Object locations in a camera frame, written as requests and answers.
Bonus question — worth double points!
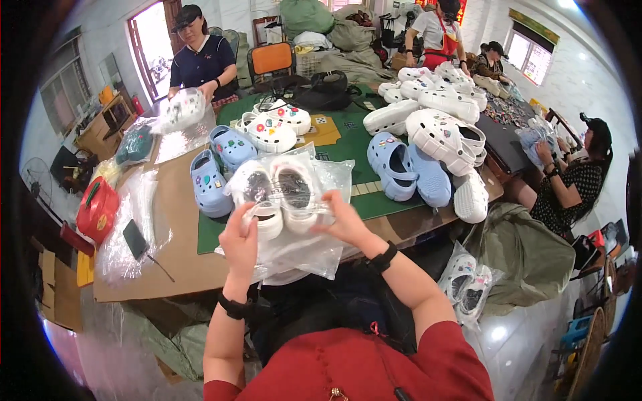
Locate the heap of small shoe charms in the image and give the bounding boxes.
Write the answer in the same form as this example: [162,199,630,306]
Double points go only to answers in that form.
[480,89,533,129]

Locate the green woven sack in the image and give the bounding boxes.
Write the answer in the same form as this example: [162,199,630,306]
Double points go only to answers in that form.
[120,300,212,383]

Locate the plain white clog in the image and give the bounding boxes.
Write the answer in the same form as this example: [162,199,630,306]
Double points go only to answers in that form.
[235,160,285,242]
[271,156,323,236]

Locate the heap of green sacks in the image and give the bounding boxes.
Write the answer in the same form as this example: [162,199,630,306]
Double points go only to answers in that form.
[278,0,398,84]

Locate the olive green sack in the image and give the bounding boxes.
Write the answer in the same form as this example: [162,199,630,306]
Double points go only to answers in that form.
[461,202,577,317]

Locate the yellow plastic bag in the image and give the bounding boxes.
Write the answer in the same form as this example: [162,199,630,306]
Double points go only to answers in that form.
[90,157,124,189]

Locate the black handbag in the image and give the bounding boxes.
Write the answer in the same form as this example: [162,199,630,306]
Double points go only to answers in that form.
[293,70,363,112]

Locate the blue plastic stool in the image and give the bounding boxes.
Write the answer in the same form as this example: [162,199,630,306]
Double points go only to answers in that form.
[560,314,596,352]

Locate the pile of white clogs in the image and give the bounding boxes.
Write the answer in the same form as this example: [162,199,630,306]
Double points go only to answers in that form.
[377,62,489,125]

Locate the white plastic basket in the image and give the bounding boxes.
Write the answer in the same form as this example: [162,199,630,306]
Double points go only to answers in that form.
[294,48,342,77]

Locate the bagged teal clogs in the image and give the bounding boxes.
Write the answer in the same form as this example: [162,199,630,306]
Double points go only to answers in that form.
[115,119,156,167]

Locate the black side table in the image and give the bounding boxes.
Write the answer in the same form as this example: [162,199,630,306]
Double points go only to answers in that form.
[473,99,541,177]

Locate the black cable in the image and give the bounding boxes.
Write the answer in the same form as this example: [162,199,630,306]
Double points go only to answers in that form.
[260,89,303,114]

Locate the green table mat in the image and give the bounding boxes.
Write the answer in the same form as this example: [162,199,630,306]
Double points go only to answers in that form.
[197,82,495,256]

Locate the black wrist band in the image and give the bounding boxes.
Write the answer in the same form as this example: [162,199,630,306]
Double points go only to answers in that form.
[217,289,252,321]
[364,240,399,275]

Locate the person's body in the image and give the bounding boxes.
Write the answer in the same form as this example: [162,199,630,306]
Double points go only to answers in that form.
[203,320,496,401]

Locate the bagged white clogs with charms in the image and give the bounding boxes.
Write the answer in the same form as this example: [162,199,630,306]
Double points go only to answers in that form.
[159,87,208,135]

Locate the person's right hand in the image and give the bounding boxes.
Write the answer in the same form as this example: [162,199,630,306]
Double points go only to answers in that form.
[310,189,376,254]

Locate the stack of clear plastic bags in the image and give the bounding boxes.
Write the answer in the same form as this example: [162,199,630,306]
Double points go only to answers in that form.
[215,228,345,282]

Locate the white clog with ridged sole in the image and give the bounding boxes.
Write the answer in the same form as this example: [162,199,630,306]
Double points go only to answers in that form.
[452,167,490,225]

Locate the wooden chair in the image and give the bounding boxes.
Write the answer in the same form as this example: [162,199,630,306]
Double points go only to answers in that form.
[544,107,585,151]

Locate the thin black rod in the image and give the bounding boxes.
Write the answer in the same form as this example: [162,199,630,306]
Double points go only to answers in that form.
[146,253,177,283]

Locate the clear plastic sheet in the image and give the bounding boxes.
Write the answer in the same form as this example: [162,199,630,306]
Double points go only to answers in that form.
[154,107,218,165]

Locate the brown cardboard box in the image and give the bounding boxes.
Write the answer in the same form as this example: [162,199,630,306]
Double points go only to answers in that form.
[38,249,84,333]

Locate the dark red stool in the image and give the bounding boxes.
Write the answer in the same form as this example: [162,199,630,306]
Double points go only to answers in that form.
[60,221,96,258]

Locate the clear plastic shoe bag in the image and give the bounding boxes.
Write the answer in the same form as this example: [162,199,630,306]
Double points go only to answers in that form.
[223,142,356,239]

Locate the floor fan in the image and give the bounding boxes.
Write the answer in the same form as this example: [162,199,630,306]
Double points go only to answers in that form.
[20,157,64,222]

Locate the wicker chair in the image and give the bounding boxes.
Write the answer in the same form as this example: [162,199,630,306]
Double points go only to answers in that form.
[566,255,619,401]

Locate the heap of crumpled clear bags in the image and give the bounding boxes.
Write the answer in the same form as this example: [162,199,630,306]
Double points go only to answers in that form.
[95,167,174,284]

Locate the white clog with colourful charms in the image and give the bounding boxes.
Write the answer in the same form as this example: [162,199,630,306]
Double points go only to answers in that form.
[253,98,312,136]
[235,111,298,154]

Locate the person's legs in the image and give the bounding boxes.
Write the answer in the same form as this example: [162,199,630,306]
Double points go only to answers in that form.
[250,258,418,366]

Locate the brown cardboard sheet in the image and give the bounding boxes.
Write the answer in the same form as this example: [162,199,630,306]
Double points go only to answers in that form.
[92,119,505,303]

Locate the bagged light blue clogs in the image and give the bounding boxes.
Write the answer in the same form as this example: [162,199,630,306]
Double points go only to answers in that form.
[516,122,558,166]

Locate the wooden desk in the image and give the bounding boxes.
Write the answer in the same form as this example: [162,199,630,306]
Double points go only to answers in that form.
[75,95,137,161]

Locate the person's left hand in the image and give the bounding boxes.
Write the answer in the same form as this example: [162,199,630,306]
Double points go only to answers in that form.
[219,202,260,290]

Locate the orange chair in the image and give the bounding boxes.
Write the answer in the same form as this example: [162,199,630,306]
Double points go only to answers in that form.
[246,41,297,86]

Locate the white platform clog with charms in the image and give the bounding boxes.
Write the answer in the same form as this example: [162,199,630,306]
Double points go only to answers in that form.
[405,108,487,177]

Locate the red bag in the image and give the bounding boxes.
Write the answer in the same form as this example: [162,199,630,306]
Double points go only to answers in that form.
[76,176,121,246]

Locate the light blue clog with charms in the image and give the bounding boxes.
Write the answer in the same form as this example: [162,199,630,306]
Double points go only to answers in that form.
[209,125,258,171]
[190,149,234,219]

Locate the black phone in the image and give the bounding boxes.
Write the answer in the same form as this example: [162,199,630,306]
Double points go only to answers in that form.
[122,219,150,261]

